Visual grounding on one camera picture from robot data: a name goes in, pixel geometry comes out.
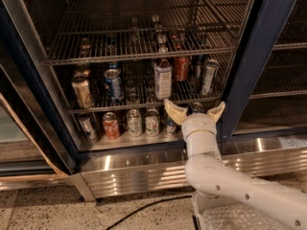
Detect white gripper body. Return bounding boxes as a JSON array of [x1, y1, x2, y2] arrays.
[[181, 113, 217, 138]]

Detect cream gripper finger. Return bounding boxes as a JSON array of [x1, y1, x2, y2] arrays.
[[164, 99, 187, 126], [206, 102, 225, 123]]

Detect silver redbull can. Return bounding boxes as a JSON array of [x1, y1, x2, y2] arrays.
[[201, 59, 220, 96]]

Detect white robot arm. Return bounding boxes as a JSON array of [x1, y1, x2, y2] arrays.
[[164, 100, 307, 230]]

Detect blue silver can bottom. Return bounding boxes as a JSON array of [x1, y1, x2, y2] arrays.
[[166, 116, 177, 135]]

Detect blue pepsi can bottom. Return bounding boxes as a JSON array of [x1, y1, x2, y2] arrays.
[[189, 102, 204, 114]]

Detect white green can bottom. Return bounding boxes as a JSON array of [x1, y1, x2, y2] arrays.
[[145, 109, 160, 137]]

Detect white can bottom shelf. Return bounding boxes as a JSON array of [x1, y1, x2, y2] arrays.
[[127, 109, 143, 137]]

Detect red coca cola can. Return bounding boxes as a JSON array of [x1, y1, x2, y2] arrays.
[[174, 57, 190, 81]]

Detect dark can behind redbull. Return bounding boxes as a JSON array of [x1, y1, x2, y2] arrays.
[[192, 55, 205, 78]]

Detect red coke can bottom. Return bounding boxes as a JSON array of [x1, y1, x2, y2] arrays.
[[103, 112, 120, 140]]

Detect blue pepsi can middle shelf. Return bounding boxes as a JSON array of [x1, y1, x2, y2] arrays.
[[104, 69, 124, 103]]

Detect silver can bottom left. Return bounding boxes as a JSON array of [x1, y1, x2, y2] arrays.
[[78, 114, 97, 140]]

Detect gold can middle shelf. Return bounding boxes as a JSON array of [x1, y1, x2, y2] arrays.
[[72, 75, 92, 109]]

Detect stainless steel fridge cabinet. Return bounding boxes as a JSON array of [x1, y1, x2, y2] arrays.
[[0, 0, 307, 200]]

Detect open fridge glass door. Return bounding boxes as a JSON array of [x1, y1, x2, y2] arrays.
[[0, 43, 69, 191]]

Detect white labelled drink bottle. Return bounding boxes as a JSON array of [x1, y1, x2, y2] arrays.
[[153, 57, 173, 101]]

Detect clear plastic bin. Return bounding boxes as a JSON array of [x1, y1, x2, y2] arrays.
[[192, 192, 307, 230]]

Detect bubble wrap sheet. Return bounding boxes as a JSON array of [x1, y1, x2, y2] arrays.
[[201, 204, 284, 230]]

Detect right compartment wire shelf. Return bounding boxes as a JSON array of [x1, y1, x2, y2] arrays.
[[248, 0, 307, 100]]

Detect black floor cable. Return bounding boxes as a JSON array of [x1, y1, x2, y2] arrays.
[[105, 194, 193, 230]]

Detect middle wire shelf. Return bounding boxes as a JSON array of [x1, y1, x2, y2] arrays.
[[54, 54, 232, 115]]

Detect upper wire shelf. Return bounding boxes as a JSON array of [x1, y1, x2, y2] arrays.
[[46, 0, 252, 66]]

